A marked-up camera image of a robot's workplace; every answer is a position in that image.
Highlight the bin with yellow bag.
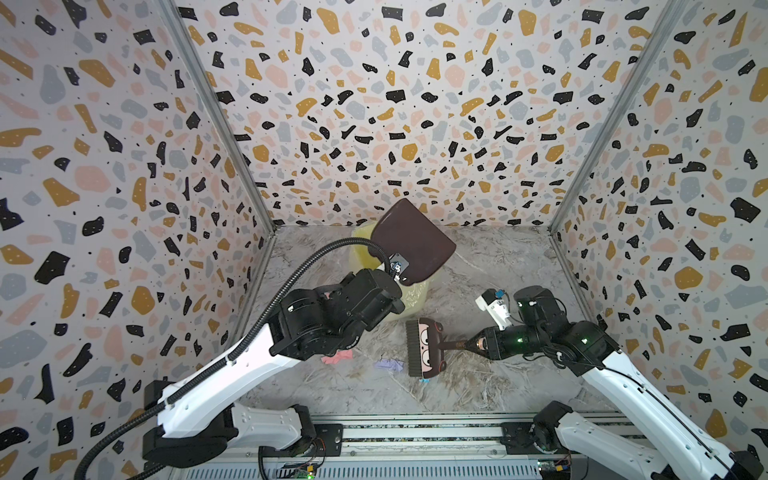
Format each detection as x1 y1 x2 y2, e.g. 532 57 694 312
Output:
349 220 445 322

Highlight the brown cartoon face brush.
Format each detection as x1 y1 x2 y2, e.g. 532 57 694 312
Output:
405 318 480 380

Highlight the brown dustpan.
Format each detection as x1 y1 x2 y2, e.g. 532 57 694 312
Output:
370 198 456 286

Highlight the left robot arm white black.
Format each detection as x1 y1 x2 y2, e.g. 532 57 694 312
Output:
142 269 405 468

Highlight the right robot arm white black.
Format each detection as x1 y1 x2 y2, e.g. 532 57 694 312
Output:
470 285 764 479

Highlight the pink paper scrap lower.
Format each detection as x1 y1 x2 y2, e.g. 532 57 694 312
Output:
321 350 354 365

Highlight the purple paper scrap lower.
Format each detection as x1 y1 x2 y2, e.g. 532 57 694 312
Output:
374 359 404 372

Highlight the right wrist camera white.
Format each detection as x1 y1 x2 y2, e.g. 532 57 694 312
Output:
475 288 512 331

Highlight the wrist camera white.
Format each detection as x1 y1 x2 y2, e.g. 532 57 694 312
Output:
388 254 409 279
475 288 512 331

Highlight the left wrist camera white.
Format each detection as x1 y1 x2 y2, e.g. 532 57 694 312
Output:
388 254 409 279

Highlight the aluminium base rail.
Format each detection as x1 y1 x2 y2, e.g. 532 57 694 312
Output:
165 413 671 479

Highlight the black corrugated cable conduit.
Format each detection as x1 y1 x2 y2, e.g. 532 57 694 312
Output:
73 237 391 480

